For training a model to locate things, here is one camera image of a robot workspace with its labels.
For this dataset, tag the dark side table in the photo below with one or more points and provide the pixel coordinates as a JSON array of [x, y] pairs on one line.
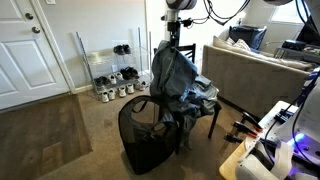
[[300, 55]]

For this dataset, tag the blue denim trousers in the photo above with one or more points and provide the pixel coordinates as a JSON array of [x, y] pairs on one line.
[[173, 73]]

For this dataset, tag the light washed denim jeans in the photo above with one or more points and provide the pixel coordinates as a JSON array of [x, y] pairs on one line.
[[206, 93]]

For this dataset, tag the white sneaker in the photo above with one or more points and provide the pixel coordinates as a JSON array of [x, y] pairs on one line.
[[137, 85], [143, 85], [130, 88], [112, 79], [105, 97], [119, 76], [122, 91], [112, 94]]

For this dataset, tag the metal door knob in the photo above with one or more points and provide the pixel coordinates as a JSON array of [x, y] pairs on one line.
[[36, 30]]

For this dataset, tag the white light switch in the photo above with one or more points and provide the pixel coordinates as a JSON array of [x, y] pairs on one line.
[[50, 1]]

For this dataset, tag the grey denim jeans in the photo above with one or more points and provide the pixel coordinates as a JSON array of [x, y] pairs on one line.
[[188, 130]]

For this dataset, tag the beige sofa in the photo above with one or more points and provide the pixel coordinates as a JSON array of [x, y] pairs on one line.
[[250, 80]]

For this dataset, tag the white panelled entry door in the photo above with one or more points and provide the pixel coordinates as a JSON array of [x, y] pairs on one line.
[[26, 60]]

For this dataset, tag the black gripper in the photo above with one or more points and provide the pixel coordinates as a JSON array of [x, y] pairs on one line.
[[174, 30]]

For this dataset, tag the black mesh laundry basket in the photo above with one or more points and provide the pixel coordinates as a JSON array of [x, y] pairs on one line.
[[146, 146]]

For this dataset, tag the metal deadbolt lock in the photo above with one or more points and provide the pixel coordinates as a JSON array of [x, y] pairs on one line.
[[29, 16]]

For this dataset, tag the black device box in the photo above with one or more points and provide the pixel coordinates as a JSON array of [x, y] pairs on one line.
[[294, 45]]

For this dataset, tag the black sneaker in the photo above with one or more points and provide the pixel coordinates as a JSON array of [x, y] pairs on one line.
[[105, 80], [127, 49], [125, 74], [133, 72], [98, 82], [119, 50]]

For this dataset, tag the black metal chair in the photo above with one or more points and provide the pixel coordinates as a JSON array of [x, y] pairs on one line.
[[213, 120]]

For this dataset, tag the black orange bar clamp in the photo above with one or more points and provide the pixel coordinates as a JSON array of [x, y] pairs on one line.
[[245, 129], [233, 138], [251, 120]]

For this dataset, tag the patterned white pillow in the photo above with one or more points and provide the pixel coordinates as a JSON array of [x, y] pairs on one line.
[[242, 45]]

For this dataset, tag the blue white striped cloth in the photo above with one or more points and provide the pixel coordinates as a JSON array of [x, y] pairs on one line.
[[308, 86]]

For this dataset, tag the bright window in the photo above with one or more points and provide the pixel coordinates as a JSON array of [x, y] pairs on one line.
[[283, 13]]

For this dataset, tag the dark blue pillow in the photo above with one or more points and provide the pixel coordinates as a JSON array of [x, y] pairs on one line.
[[250, 35]]

